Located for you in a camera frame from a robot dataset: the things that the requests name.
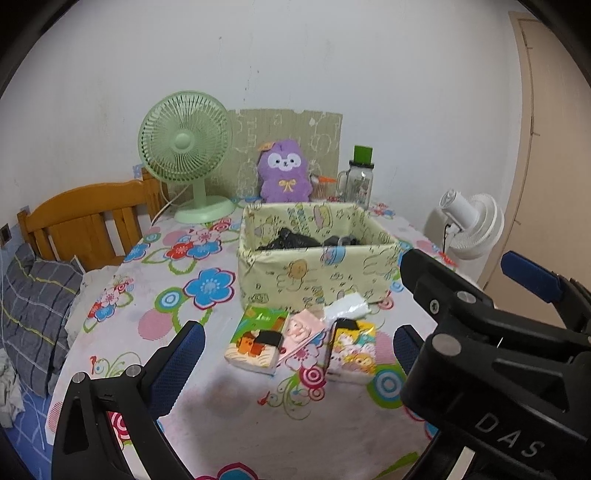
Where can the green desk fan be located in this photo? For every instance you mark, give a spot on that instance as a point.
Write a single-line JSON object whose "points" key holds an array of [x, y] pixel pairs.
{"points": [[184, 141]]}

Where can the beige door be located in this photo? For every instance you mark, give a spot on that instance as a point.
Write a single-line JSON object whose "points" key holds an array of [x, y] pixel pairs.
{"points": [[554, 138]]}

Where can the purple plush toy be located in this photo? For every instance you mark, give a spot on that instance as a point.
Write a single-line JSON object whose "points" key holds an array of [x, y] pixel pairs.
{"points": [[284, 184]]}

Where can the small jar with orange lid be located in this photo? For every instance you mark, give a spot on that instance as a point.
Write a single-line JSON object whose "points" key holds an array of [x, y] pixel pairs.
{"points": [[322, 189]]}

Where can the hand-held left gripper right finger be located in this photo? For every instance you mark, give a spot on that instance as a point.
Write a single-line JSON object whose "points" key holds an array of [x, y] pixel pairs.
{"points": [[406, 346]]}

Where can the black cloth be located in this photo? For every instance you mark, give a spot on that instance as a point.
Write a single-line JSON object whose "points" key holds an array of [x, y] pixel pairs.
{"points": [[291, 240]]}

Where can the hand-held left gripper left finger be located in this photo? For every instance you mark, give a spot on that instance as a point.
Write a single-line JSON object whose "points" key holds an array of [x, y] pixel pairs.
{"points": [[178, 364]]}

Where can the floral tablecloth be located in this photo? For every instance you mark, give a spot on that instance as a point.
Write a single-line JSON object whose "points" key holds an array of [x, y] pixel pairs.
{"points": [[231, 415]]}

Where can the yellow cartoon print storage box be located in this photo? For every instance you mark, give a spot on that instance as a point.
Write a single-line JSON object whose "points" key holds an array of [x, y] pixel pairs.
{"points": [[300, 277]]}

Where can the blue bed sheet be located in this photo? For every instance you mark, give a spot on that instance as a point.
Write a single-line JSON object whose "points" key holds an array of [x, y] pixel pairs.
{"points": [[23, 452]]}

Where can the green and orange tissue pack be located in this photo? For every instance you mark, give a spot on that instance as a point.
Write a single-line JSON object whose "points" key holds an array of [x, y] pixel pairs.
{"points": [[254, 346]]}

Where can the wall socket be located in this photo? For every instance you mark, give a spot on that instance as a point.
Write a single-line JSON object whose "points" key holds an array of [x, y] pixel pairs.
{"points": [[4, 234]]}

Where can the glass jar with green lid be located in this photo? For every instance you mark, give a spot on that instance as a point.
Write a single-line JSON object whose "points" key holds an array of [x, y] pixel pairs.
{"points": [[358, 184]]}

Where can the wooden headboard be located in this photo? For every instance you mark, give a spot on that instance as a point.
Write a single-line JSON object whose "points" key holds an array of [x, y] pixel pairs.
{"points": [[92, 203]]}

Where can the pink packet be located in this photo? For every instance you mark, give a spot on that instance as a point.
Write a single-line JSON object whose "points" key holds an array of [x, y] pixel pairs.
{"points": [[300, 330]]}

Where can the white soft pack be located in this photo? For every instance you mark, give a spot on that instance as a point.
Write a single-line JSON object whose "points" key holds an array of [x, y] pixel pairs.
{"points": [[348, 304]]}

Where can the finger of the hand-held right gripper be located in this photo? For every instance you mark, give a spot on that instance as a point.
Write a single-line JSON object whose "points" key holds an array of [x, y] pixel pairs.
{"points": [[531, 275], [434, 281]]}

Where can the white crumpled cloth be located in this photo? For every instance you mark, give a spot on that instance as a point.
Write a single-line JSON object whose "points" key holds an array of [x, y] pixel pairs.
{"points": [[9, 392]]}

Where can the yellow cartoon tissue pack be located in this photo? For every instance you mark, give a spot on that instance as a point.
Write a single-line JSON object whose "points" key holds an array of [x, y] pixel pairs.
{"points": [[355, 355]]}

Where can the grey plaid pillow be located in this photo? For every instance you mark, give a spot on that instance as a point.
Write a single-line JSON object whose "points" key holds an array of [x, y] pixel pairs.
{"points": [[37, 295]]}

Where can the green patterned cardboard sheet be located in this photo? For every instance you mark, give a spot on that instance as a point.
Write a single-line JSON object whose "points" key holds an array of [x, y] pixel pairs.
{"points": [[323, 134]]}

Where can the white standing fan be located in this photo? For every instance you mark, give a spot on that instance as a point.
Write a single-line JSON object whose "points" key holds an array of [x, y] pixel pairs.
{"points": [[485, 226]]}

